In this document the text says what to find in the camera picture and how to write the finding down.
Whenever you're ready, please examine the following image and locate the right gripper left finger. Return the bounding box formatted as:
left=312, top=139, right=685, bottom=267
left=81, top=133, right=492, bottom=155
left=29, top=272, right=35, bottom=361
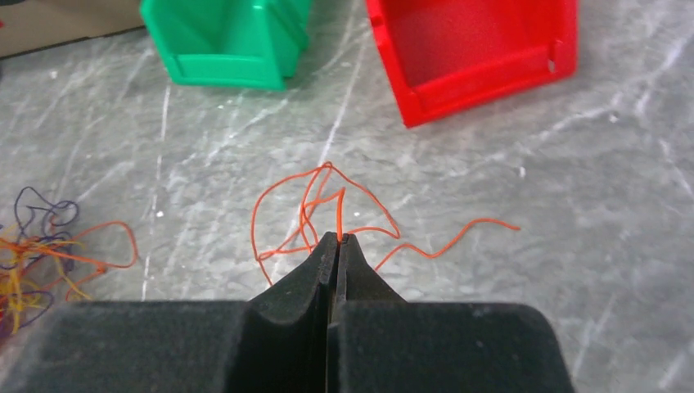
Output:
left=249, top=233, right=339, bottom=392

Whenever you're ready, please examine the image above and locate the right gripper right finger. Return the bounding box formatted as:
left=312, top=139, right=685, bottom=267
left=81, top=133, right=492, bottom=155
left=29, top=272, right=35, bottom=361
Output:
left=331, top=233, right=408, bottom=393

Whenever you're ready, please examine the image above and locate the purple cable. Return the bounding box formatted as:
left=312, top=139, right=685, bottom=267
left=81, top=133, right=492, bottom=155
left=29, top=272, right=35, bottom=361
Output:
left=0, top=187, right=81, bottom=343

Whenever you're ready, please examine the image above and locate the red plastic bin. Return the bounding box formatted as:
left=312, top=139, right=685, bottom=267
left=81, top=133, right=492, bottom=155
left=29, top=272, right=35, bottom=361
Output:
left=366, top=0, right=579, bottom=128

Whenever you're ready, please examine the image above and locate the green plastic bin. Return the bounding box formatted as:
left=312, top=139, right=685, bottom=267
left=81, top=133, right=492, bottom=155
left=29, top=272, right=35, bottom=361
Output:
left=140, top=0, right=312, bottom=90

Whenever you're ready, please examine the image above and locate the tan plastic toolbox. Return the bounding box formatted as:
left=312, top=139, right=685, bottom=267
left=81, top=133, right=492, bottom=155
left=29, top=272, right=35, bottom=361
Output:
left=1, top=0, right=143, bottom=57

